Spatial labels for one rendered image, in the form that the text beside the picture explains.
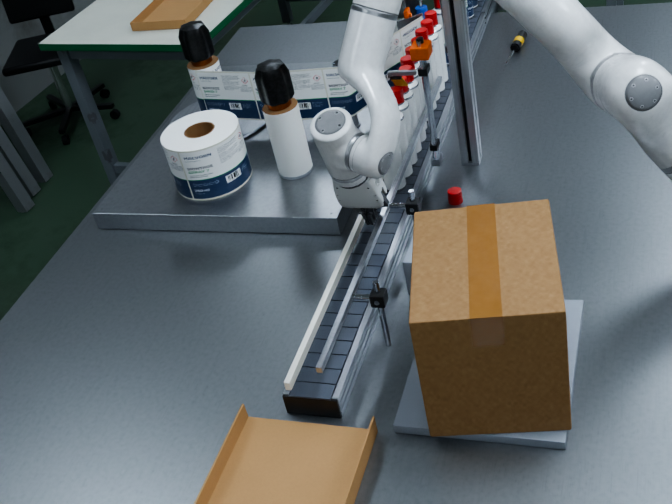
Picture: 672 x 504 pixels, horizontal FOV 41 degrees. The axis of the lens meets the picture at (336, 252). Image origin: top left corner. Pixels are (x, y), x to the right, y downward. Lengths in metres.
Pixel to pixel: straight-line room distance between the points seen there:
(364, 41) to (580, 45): 0.40
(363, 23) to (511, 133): 0.79
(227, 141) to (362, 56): 0.62
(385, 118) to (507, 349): 0.51
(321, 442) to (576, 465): 0.44
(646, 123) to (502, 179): 0.57
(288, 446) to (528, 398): 0.44
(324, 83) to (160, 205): 0.53
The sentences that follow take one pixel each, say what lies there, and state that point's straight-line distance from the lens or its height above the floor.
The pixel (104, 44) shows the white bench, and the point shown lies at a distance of 3.66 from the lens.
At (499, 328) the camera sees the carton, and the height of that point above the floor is 1.10.
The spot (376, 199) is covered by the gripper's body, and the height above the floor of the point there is 1.02.
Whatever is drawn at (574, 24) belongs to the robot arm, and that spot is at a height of 1.33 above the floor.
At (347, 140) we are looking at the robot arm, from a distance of 1.73.
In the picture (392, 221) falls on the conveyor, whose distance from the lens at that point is 2.05.
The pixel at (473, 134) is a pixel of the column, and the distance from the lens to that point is 2.25.
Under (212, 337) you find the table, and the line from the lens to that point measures 1.95.
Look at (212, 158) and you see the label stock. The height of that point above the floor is 0.99.
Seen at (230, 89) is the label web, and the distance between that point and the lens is 2.50.
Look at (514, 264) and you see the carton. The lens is 1.50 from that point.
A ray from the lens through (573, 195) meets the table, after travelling 2.16.
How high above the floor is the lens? 2.07
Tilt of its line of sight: 36 degrees down
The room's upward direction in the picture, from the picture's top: 13 degrees counter-clockwise
